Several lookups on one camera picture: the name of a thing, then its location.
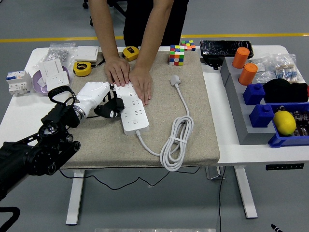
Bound dark circuit boards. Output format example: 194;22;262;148
276;105;309;137

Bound black office chair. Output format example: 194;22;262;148
82;0;127;27

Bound grey stepped block holder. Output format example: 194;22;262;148
220;57;277;145

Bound white switch panel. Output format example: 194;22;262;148
38;58;65;82

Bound grey under-table bracket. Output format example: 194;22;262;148
205;166;225;180

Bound blue plastic bin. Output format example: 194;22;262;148
267;101;309;148

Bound blue plastic block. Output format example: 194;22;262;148
242;83;266;106
249;104;275;129

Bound black table control panel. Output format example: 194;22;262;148
266;163;305;171

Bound black plastic-wrapped tray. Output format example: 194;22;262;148
199;40;254;71

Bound clear bag of small parts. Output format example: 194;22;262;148
251;58;278;85

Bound black power adapter plug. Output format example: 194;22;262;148
106;90;126;114

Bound black cloth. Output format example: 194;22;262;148
262;78;309;104

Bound grey-white three-pin plug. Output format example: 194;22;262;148
170;74;181;88

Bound white power strip cord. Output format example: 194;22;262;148
136;83;195;172

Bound person's right hand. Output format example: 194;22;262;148
103;56;131;87

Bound purple bowl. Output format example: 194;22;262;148
32;65;72;97

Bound white circuit breaker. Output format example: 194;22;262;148
6;70;33;97

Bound person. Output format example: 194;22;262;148
88;0;190;106

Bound white wall switch plate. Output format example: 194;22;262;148
73;45;100;62

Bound small colourful puzzle cube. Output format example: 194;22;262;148
180;40;197;52

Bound white socket panel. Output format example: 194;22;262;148
45;71;70;92

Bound clear bag of screws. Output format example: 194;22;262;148
32;42;77;70

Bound beige fabric mat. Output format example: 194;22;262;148
53;50;221;169

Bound yellow lemon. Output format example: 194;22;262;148
273;111;297;136

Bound clear bag of resistors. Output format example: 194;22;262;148
272;53;305;84

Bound white power strip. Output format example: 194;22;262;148
113;82;150;135

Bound black hanging cable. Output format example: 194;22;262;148
218;166;226;232

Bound person's left hand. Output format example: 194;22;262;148
128;66;153;106

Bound white table leg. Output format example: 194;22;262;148
65;169;85;226
234;166;258;220

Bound black wrist strap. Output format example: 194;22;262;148
91;57;106;69

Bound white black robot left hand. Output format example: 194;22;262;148
76;81;122;119

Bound large colourful puzzle cube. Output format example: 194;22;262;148
169;44;186;66

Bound yellow black tape measure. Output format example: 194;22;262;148
72;61;93;77

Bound orange cylinder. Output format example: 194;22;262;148
239;63;259;87
232;47;251;70

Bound thin black adapter cord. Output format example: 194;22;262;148
59;115;201;190

